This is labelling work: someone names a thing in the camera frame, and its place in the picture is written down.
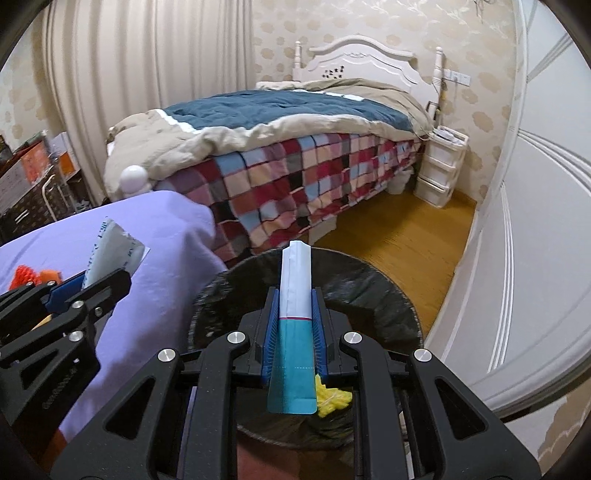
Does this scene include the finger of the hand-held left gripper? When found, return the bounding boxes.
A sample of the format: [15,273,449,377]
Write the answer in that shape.
[0,272,88,334]
[0,267,134,431]

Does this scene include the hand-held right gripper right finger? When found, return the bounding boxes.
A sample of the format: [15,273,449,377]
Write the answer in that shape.
[310,286,541,480]

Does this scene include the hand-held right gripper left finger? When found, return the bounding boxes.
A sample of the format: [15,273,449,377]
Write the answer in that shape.
[48,287,282,480]

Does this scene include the white foil packet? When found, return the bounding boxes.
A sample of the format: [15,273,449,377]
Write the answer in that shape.
[83,217,151,289]

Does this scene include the orange foam fruit net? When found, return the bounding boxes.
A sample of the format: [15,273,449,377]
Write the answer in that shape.
[9,265,42,289]

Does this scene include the teal and white packet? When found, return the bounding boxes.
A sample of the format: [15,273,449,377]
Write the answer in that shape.
[267,240,318,416]

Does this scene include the yellow foam fruit net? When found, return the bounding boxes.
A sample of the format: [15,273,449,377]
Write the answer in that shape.
[315,375,354,418]

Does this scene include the black-lined trash bin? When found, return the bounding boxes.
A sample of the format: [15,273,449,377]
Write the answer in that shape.
[188,247,424,450]

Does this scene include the purple tablecloth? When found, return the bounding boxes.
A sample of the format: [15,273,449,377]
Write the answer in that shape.
[0,191,229,444]

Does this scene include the cardboard sheet under bed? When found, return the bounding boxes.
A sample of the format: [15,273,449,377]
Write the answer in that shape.
[308,215,339,245]

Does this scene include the person's leg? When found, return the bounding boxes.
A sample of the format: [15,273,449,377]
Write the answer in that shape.
[238,434,356,480]

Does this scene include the cardboard box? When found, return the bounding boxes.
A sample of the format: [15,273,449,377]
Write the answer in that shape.
[0,141,51,213]

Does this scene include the orange and white box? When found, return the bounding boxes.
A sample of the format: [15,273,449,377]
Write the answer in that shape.
[46,131,77,178]

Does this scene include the plaid bedsheet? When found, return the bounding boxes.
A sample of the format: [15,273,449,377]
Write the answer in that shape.
[152,131,423,259]

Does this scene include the white drawer cabinet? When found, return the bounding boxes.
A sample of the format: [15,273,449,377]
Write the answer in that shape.
[413,126,468,206]

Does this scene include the striped beige curtain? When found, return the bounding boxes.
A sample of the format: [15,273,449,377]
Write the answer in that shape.
[41,0,259,208]

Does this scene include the blue and beige quilt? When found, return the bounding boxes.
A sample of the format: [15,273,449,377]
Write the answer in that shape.
[104,78,437,195]

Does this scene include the white power strip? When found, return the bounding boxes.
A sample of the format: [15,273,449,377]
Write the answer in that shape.
[431,126,467,144]

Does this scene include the white wardrobe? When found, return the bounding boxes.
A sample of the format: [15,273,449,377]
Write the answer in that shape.
[422,0,591,416]

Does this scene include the bed with patchwork blanket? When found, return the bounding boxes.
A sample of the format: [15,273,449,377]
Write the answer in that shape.
[104,38,451,232]

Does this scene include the dark hanging cords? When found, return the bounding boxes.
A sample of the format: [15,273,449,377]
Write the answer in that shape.
[427,83,446,116]

